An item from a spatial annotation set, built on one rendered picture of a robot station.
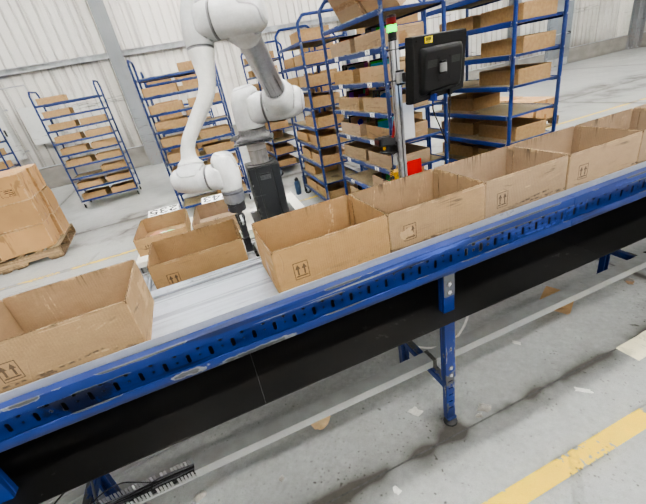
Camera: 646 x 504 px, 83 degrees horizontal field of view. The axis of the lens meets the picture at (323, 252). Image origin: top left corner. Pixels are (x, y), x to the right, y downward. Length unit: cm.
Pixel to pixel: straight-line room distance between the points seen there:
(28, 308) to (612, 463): 212
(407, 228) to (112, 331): 92
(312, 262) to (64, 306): 82
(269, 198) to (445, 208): 115
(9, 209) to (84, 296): 414
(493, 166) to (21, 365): 180
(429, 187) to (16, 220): 484
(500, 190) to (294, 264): 79
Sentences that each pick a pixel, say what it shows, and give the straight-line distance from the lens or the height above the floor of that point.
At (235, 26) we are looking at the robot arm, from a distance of 157.
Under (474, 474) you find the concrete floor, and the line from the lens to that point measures 176.
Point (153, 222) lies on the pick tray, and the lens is 257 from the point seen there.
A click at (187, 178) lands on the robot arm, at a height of 120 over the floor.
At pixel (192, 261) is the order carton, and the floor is 89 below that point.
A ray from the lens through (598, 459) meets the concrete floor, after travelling 191.
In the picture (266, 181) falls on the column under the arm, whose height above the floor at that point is 98.
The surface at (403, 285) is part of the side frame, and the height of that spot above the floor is 82.
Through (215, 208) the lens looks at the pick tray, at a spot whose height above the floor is 80.
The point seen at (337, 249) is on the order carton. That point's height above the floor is 99.
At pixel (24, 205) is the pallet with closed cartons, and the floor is 69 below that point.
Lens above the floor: 150
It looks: 27 degrees down
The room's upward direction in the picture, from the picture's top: 11 degrees counter-clockwise
